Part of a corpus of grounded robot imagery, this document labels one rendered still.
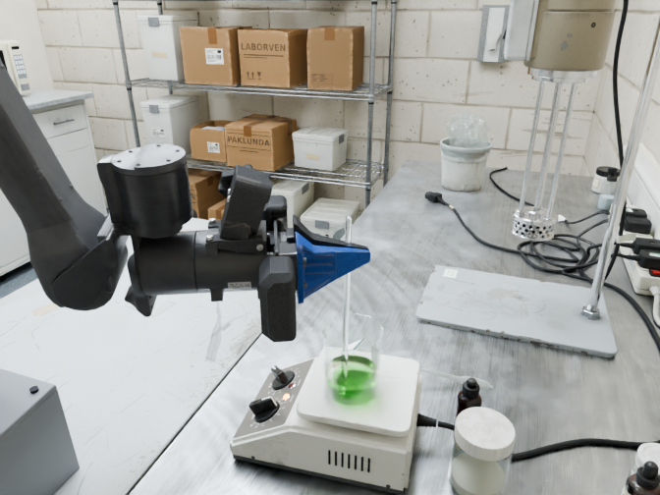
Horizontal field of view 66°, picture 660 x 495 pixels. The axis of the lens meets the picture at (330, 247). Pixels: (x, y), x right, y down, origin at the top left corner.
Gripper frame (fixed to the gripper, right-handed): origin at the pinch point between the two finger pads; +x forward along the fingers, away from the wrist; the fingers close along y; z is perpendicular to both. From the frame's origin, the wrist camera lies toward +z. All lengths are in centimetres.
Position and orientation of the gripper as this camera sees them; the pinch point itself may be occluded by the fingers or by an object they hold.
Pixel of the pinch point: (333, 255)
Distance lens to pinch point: 47.7
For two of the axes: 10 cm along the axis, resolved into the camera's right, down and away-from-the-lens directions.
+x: 9.9, -0.4, 1.0
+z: 0.1, -9.1, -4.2
